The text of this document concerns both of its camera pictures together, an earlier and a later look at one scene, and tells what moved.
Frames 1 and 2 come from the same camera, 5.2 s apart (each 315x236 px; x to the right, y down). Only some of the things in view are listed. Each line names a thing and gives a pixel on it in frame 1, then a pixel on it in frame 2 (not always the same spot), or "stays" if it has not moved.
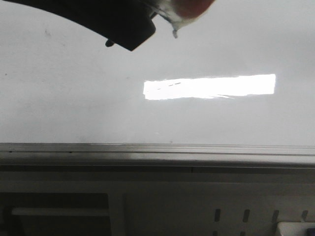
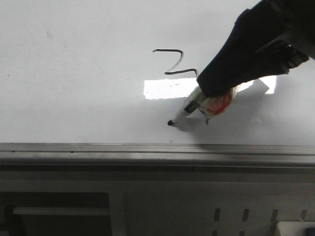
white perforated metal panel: (153, 202) stays
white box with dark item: (296, 228) stays
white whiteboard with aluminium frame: (235, 88) stays
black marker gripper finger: (128, 23) → (250, 51)
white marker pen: (178, 13) → (208, 106)
